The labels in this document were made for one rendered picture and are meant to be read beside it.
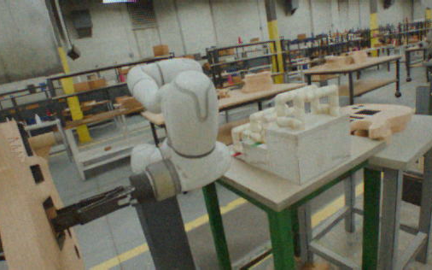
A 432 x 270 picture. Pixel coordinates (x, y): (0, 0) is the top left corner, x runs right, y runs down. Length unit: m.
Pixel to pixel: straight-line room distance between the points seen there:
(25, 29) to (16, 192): 0.28
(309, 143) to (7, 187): 0.75
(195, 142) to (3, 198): 0.33
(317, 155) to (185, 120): 0.51
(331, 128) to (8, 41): 0.87
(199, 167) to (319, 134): 0.45
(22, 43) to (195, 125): 0.34
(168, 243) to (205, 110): 1.27
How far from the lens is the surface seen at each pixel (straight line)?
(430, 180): 1.73
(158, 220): 1.57
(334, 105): 0.93
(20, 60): 0.56
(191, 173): 0.57
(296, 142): 0.79
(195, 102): 0.47
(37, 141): 0.70
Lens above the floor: 1.34
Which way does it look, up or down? 16 degrees down
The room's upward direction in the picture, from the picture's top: 11 degrees counter-clockwise
